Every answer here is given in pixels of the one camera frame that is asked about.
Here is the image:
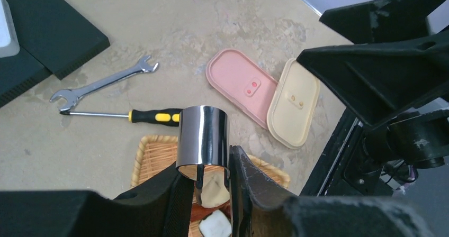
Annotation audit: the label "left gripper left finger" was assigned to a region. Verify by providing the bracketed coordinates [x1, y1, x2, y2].
[1, 166, 193, 236]

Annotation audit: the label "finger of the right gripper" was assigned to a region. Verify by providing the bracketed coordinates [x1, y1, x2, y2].
[319, 0, 446, 44]
[297, 31, 448, 129]

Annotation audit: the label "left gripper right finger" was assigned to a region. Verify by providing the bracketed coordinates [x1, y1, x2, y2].
[229, 145, 433, 236]

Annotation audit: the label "black metal tongs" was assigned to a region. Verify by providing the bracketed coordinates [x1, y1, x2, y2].
[176, 105, 230, 208]

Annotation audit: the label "beige lunch box lid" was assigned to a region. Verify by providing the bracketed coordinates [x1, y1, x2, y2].
[267, 58, 320, 149]

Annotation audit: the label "pink lunch box lid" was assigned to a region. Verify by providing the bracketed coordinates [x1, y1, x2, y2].
[205, 49, 277, 129]

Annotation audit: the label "white small box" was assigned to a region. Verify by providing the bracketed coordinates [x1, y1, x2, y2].
[1, 0, 20, 58]

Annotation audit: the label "dark red sausage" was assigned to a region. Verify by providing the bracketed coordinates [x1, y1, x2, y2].
[190, 201, 231, 222]

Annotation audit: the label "white black sushi piece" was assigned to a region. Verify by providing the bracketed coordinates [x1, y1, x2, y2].
[199, 210, 232, 237]

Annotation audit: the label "woven bamboo basket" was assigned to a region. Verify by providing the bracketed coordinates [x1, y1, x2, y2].
[130, 134, 291, 237]

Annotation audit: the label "yellow black screwdriver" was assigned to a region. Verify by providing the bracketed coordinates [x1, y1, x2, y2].
[60, 108, 183, 127]

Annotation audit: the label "silver wrench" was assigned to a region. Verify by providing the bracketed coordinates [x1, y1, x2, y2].
[49, 55, 159, 112]

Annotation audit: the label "black foam block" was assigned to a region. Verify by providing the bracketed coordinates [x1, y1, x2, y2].
[1, 0, 110, 106]

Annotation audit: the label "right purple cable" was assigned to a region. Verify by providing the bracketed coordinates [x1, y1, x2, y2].
[392, 165, 420, 196]

